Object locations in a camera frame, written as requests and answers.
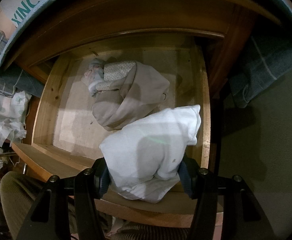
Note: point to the wooden drawer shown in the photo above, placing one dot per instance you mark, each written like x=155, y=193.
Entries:
x=71, y=120

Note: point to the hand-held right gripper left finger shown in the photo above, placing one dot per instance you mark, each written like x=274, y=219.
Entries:
x=102, y=180

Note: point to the blue checked cloth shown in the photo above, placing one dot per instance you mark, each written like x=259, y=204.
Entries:
x=268, y=62

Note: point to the dark green cloth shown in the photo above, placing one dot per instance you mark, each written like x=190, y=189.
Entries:
x=260, y=142

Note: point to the beige underwear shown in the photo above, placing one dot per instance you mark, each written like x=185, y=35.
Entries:
x=136, y=92

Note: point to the grey white ribbed sock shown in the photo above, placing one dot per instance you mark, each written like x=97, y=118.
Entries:
x=148, y=150

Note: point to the white shoe box teal print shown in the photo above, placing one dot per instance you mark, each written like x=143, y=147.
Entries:
x=8, y=7

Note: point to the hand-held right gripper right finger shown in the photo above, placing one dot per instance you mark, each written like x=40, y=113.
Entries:
x=186, y=177

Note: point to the olive woven chair seat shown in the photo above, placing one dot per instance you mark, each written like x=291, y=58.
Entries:
x=13, y=195

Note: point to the white floral sheet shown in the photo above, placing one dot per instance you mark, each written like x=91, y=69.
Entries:
x=3, y=110

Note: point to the pale floral underwear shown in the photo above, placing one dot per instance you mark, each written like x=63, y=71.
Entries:
x=93, y=76

